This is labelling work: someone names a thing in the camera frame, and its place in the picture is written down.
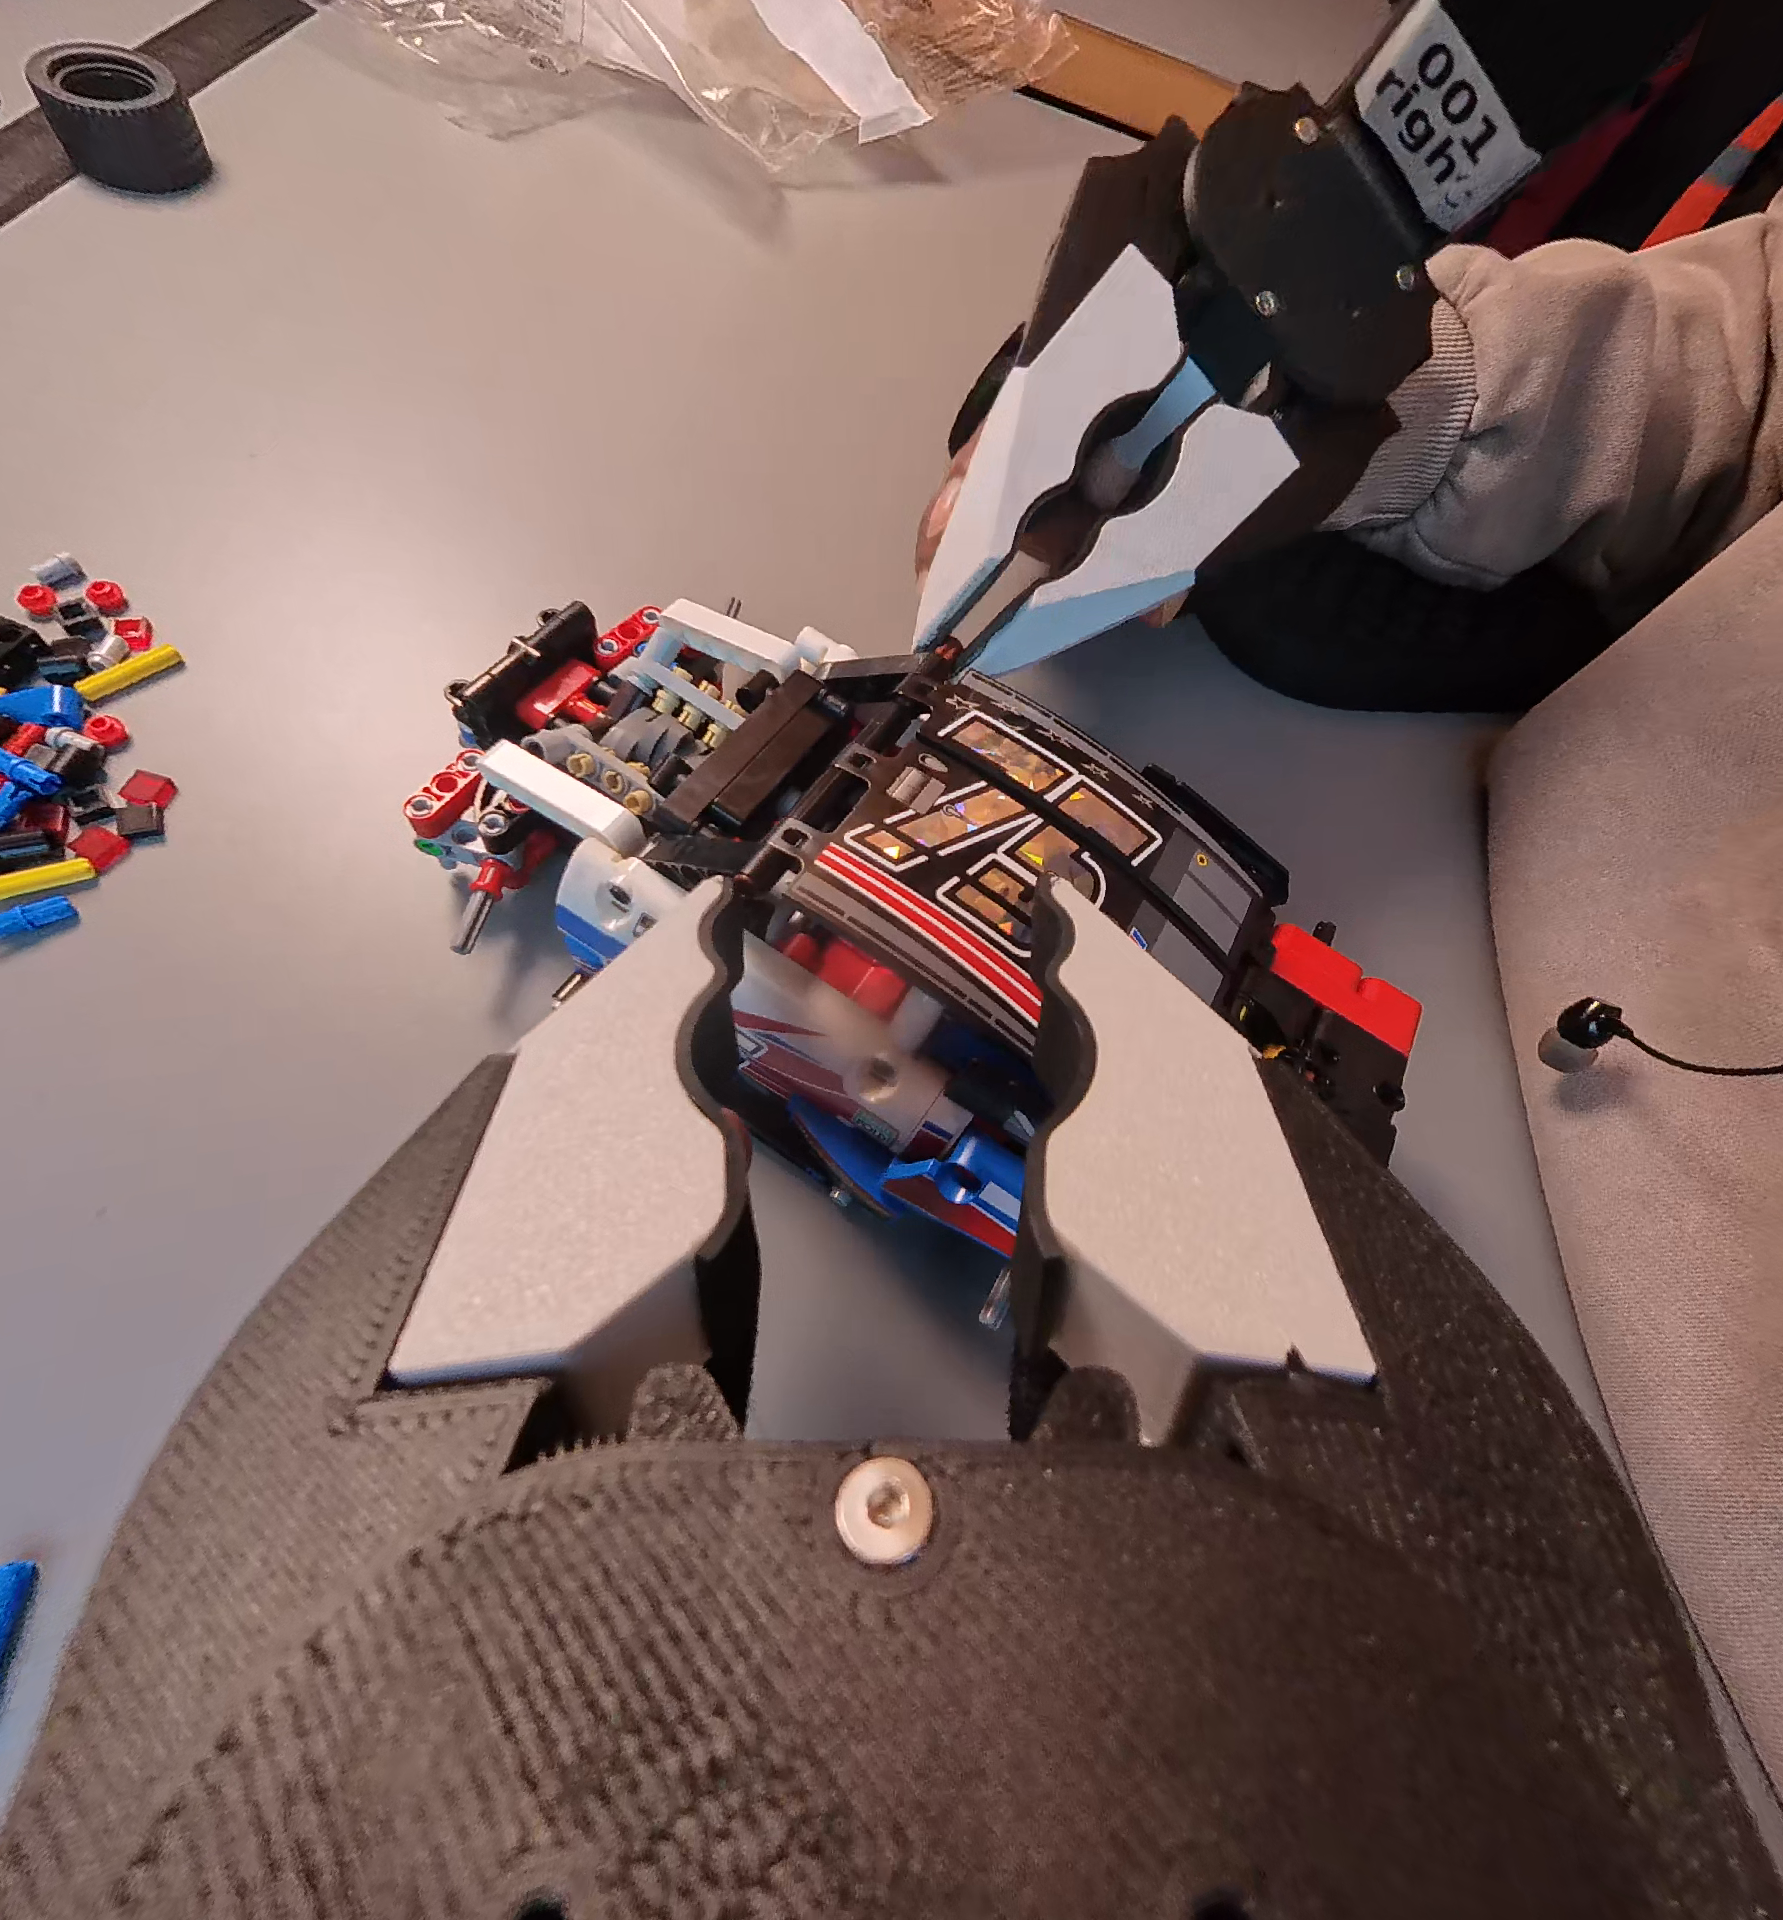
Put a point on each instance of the lego race car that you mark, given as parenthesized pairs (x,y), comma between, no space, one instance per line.
(1012,840)

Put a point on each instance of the person's right forearm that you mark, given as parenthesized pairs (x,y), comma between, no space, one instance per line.
(1583,375)

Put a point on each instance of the pile of colourful lego pieces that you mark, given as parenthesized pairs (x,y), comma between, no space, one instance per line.
(43,705)

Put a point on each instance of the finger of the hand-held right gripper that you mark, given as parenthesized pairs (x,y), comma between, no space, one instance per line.
(1056,405)
(1162,527)

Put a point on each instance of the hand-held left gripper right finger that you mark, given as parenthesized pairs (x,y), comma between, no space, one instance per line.
(1207,1200)

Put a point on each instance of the clear plastic bags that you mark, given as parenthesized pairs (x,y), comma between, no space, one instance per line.
(770,75)

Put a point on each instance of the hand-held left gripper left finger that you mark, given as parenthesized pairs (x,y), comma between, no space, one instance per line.
(575,1200)

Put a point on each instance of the person's right hand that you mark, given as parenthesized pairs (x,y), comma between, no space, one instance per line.
(944,511)

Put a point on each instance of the brown lego pin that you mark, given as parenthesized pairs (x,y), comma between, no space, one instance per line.
(953,654)

